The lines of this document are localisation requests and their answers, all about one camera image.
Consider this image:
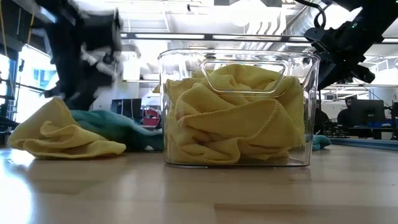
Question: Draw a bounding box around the silver ventilation duct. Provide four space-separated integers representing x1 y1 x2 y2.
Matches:
273 6 330 52

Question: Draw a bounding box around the long ceiling light bar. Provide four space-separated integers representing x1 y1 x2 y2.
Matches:
119 32 398 44

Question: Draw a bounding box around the black monitor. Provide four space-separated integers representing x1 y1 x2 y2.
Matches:
111 98 142 119
350 99 386 123

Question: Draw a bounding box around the teal microfiber towel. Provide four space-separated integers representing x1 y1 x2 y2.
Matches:
70 109 165 152

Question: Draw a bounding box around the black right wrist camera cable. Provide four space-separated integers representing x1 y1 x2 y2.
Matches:
294 0 328 29

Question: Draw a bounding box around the black aluminium table frame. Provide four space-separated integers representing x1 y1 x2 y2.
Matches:
328 136 398 152

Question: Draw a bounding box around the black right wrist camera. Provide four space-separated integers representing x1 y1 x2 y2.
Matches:
303 26 333 50

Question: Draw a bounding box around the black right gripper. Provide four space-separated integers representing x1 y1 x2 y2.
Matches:
317 21 385 91

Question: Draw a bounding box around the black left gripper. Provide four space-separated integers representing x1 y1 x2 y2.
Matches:
44 46 121 112

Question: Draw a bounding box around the clear plastic basket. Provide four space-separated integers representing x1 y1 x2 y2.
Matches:
157 49 321 168

